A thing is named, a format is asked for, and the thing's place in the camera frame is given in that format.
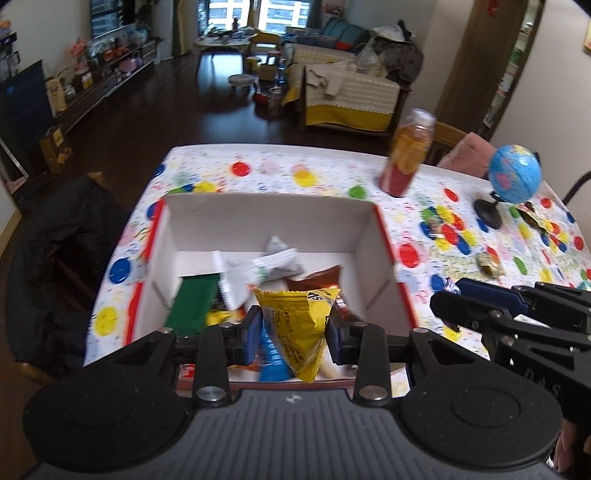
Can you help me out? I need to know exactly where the blue globe on black stand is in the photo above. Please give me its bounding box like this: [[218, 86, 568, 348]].
[[473, 144, 542, 230]]

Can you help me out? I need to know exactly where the dark clothes pile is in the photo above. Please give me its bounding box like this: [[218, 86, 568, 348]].
[[369, 23, 424, 84]]

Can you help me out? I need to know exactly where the beige garment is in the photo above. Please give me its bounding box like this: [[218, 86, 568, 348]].
[[307, 62, 358, 100]]

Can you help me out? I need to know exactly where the yellow wrapped snack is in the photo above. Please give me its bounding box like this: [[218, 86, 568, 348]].
[[205, 309, 246, 325]]

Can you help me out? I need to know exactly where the person's right hand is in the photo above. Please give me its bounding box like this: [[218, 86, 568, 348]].
[[551, 418, 591, 474]]

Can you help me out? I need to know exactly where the round cake in clear wrapper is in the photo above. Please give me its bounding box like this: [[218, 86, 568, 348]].
[[477, 253, 504, 278]]

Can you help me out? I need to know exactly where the black chair back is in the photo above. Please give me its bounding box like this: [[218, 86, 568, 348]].
[[561, 170, 591, 204]]

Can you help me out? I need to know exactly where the long low tv cabinet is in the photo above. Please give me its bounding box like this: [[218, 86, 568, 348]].
[[46, 39, 160, 134]]

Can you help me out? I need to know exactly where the black jacket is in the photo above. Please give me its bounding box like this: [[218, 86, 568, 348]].
[[4, 174, 134, 377]]

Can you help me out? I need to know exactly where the clear plastic bag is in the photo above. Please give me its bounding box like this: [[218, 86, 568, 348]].
[[355, 44, 386, 77]]

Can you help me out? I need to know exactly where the small white printed packet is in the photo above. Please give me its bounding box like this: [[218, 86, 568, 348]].
[[264, 235, 304, 282]]

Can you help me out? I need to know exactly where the wall television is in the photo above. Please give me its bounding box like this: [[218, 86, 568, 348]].
[[90, 0, 137, 40]]

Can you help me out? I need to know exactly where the round grey stool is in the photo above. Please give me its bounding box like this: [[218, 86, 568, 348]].
[[228, 74, 259, 95]]

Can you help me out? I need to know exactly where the balloon print tablecloth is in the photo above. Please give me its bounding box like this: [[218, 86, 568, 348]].
[[83, 145, 591, 370]]

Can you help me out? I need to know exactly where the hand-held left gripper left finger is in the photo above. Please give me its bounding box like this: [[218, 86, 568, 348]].
[[111, 305, 265, 408]]

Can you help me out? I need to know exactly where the red cardboard box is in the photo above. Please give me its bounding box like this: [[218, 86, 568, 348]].
[[122, 193, 419, 398]]

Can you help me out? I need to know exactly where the yellow paper bag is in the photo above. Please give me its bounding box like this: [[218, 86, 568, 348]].
[[45, 76, 68, 114]]

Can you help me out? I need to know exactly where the pink cloth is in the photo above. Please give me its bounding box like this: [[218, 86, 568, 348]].
[[436, 132, 497, 178]]

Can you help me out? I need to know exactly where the green snack packet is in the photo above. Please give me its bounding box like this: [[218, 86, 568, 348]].
[[165, 273, 221, 335]]

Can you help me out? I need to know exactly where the round coffee table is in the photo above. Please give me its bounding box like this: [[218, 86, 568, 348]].
[[194, 28, 259, 70]]

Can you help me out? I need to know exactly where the yellow snack packet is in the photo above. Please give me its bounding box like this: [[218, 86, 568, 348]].
[[253, 286, 341, 384]]

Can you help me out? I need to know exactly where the wall bookshelf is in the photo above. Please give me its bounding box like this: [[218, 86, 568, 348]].
[[482, 0, 546, 130]]

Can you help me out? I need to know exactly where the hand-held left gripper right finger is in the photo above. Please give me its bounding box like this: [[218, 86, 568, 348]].
[[325, 314, 467, 401]]

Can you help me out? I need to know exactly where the brown orange snack packet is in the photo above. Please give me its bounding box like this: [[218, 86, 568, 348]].
[[284, 265, 342, 292]]

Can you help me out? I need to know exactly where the teal cushion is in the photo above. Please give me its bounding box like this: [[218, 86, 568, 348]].
[[321, 17, 370, 44]]

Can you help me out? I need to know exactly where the long white snack packet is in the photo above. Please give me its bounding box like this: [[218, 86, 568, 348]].
[[211, 248, 301, 311]]

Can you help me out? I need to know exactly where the blue snack packet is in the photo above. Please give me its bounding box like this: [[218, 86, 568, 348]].
[[259, 318, 296, 383]]

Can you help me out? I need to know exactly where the brown paper bag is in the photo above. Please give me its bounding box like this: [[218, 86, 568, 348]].
[[39, 126, 75, 174]]

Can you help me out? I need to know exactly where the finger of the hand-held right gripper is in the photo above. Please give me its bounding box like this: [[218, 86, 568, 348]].
[[455, 277, 591, 325], [429, 291, 591, 352]]

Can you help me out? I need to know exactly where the sofa with yellow cover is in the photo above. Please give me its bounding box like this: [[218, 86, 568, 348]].
[[281, 41, 411, 134]]

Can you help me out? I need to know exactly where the juice bottle with red label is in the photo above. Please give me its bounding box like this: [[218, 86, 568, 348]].
[[379, 108, 437, 198]]

